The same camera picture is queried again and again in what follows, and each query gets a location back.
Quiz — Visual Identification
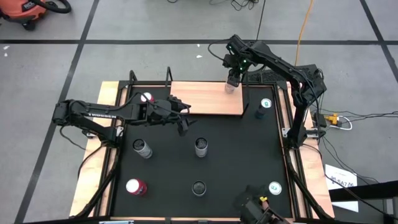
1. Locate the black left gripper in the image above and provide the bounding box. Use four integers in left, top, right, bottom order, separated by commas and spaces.
146, 95, 198, 137

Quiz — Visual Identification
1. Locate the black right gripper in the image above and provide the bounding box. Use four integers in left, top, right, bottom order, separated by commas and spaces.
222, 53, 248, 88

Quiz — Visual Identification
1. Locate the dark blue beverage can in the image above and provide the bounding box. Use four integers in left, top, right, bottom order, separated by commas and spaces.
254, 98, 272, 119
268, 181, 283, 196

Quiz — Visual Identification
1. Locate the red beverage can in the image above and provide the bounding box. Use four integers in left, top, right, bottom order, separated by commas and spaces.
140, 91, 155, 104
125, 178, 148, 197

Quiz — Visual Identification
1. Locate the wooden tray board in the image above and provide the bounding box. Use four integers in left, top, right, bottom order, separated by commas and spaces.
164, 67, 251, 118

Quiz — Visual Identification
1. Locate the black computer tower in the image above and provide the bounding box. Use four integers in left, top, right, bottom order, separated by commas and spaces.
245, 63, 327, 106

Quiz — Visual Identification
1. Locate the black table mat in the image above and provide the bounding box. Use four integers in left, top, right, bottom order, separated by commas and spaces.
111, 85, 294, 219

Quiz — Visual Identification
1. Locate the yellow power plug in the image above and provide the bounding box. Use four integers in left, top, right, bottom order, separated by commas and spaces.
323, 113, 340, 125

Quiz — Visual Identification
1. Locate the white paper sign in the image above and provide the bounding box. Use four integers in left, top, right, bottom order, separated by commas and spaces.
324, 164, 359, 213

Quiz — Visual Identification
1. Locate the black metal beam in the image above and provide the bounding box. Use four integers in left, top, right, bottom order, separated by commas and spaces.
328, 179, 398, 203

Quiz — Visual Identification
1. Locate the orange shop vacuum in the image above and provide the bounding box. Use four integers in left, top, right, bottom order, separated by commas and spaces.
0, 0, 47, 31

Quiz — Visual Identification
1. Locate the black floor cable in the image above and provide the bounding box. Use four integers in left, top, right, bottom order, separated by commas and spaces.
255, 0, 267, 41

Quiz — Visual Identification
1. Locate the yellow extension cable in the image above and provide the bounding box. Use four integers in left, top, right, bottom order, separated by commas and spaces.
294, 0, 317, 67

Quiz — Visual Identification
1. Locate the black aluminium table frame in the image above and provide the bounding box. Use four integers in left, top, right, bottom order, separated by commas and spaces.
70, 70, 335, 224

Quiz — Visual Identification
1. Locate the white cable loop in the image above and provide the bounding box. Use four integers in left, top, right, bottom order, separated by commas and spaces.
337, 115, 354, 131

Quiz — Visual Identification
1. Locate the black vacuum hose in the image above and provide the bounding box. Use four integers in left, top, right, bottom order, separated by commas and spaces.
30, 0, 72, 14

